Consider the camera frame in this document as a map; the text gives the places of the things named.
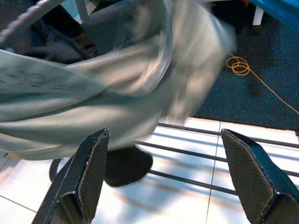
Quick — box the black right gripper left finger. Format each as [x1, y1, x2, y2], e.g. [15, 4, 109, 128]
[31, 127, 110, 224]

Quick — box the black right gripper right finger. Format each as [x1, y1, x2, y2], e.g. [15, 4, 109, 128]
[221, 128, 299, 224]

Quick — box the black flat round object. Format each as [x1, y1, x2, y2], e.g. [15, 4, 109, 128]
[104, 147, 154, 187]

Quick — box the black clothes rack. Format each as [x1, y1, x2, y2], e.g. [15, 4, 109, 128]
[135, 122, 299, 196]

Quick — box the grey green garment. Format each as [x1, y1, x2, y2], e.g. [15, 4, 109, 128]
[0, 0, 236, 161]

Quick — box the dark speckled floor mat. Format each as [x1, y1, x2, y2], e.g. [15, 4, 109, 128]
[191, 0, 299, 131]

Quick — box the blue plastic sheet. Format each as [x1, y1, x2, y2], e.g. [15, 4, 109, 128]
[242, 0, 299, 23]

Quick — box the yellow cable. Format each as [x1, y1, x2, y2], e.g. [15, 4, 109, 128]
[225, 53, 299, 115]

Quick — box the white metal frame stand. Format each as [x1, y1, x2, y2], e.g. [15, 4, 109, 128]
[252, 6, 264, 26]

